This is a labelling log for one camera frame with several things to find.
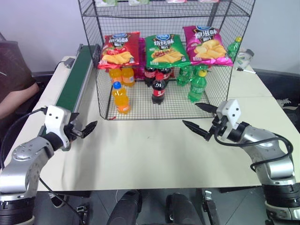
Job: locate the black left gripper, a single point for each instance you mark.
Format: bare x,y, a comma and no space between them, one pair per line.
73,131

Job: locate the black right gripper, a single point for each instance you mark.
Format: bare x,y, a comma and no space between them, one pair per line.
218,126

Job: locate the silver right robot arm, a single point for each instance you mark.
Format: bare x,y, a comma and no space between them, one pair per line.
272,152

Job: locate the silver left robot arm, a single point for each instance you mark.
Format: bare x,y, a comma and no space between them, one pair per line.
25,161

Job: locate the green conveyor belt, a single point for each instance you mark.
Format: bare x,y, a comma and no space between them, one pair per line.
75,77

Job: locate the grey power adapter with cable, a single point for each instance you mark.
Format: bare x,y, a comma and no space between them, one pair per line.
68,63

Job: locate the green soda bottle yellow cap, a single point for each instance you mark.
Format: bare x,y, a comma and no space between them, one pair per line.
198,89
234,49

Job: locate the orange soda bottle blue cap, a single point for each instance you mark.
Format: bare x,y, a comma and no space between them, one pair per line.
120,99

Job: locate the cola bottle red cap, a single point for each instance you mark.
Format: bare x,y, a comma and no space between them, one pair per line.
159,91

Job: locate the black white marker pen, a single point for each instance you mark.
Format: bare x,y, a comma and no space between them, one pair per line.
246,70

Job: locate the magenta potato chips bag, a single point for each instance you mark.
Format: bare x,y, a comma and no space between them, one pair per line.
207,45

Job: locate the white crumpled packet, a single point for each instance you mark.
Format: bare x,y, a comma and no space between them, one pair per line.
245,57

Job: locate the green potato chips bag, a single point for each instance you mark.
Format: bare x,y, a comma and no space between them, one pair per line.
164,50

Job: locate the red potato chips bag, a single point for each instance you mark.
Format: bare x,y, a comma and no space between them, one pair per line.
118,51

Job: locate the black white shoe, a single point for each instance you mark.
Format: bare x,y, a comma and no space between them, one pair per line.
56,200

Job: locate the person in brown shirt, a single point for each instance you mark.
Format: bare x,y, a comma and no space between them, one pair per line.
14,77

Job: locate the pink snack bag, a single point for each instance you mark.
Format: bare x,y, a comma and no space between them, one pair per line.
141,58

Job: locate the dark rounded shape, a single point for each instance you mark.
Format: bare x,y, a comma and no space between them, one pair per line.
182,211
124,208

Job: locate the pink snack packet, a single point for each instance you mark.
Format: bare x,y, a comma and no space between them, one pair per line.
177,1
208,1

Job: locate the green white snack packet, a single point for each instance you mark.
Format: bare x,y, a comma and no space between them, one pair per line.
105,2
139,2

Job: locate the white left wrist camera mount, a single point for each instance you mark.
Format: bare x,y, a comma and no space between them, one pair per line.
55,118

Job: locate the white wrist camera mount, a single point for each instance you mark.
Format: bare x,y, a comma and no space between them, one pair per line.
230,111
55,118

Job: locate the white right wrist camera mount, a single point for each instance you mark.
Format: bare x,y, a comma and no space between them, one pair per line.
230,111

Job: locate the black table leg bracket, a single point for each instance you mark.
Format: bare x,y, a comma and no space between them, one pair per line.
82,213
211,208

